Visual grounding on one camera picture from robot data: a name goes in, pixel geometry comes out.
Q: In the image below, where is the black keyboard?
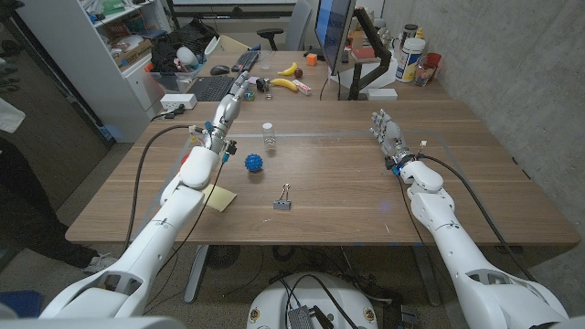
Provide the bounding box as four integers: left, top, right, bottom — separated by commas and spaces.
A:
230, 48, 261, 73
186, 75, 237, 102

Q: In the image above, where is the small clear plastic bottle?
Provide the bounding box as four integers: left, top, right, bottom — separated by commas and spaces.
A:
261, 122, 277, 148

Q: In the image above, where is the black mesh bag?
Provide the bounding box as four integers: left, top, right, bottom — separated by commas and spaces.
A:
150, 17, 219, 74

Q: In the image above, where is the large yellow banana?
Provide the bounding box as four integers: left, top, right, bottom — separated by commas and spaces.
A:
270, 78, 300, 93

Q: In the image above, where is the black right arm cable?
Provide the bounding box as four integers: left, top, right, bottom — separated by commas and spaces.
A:
417, 154, 537, 282

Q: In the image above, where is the white shelf cabinet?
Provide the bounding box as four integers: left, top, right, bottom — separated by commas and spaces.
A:
16, 0, 173, 143

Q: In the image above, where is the grey table leg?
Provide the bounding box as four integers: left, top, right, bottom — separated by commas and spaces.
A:
412, 246, 443, 308
184, 244, 211, 304

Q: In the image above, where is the grey office chair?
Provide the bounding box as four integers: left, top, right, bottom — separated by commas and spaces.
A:
256, 0, 314, 52

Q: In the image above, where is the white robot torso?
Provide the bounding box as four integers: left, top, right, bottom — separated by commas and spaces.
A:
246, 272, 379, 329

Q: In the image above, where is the flat white box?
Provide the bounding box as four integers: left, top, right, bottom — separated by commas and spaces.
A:
366, 87, 399, 101

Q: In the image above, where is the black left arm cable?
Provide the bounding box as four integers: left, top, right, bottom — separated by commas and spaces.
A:
122, 123, 207, 257

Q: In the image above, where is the dark lidded jar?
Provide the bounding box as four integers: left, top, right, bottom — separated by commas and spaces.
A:
399, 23, 420, 47

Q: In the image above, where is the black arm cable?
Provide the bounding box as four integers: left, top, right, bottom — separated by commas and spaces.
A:
122, 123, 207, 257
417, 154, 537, 282

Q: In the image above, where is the black computer monitor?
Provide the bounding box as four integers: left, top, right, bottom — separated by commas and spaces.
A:
314, 0, 357, 77

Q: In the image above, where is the blue spiky stress ball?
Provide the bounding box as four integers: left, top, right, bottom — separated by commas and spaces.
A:
244, 153, 265, 174

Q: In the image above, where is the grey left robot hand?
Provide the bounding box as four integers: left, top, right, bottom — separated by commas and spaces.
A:
204, 69, 251, 154

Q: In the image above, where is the red cup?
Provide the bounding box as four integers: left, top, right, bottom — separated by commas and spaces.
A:
424, 52, 442, 74

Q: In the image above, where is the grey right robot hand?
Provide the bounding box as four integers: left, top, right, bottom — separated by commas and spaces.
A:
368, 108, 415, 171

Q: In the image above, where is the clear plastic bin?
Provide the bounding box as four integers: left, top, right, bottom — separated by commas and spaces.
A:
148, 68, 202, 95

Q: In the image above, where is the person in dark trousers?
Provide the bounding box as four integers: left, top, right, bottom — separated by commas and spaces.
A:
0, 98, 118, 275

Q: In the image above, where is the grey binder clip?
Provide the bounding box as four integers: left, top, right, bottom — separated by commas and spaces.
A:
272, 183, 293, 211

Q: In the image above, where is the yellow sticky note pad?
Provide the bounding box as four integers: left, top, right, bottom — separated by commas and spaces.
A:
200, 183, 238, 213

